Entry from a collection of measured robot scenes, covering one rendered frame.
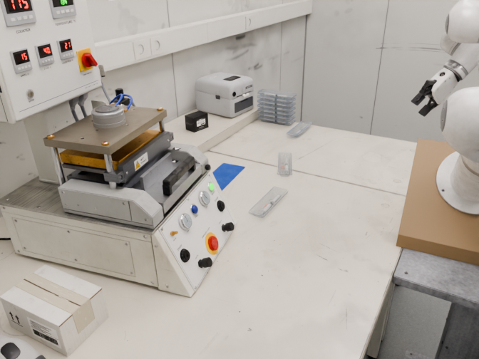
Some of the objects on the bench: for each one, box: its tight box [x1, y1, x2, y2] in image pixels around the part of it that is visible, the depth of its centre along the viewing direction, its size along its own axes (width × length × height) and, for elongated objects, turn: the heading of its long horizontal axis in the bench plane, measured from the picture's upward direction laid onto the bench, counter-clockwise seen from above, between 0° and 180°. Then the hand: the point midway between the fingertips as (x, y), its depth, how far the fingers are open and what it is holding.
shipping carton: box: [0, 264, 109, 357], centre depth 90 cm, size 19×13×9 cm
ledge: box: [153, 107, 260, 153], centre depth 187 cm, size 30×84×4 cm, turn 152°
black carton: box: [185, 110, 209, 132], centre depth 185 cm, size 6×9×7 cm
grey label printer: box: [195, 72, 254, 118], centre depth 205 cm, size 25×20×17 cm
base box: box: [0, 170, 237, 297], centre depth 118 cm, size 54×38×17 cm
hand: (419, 107), depth 150 cm, fingers open, 8 cm apart
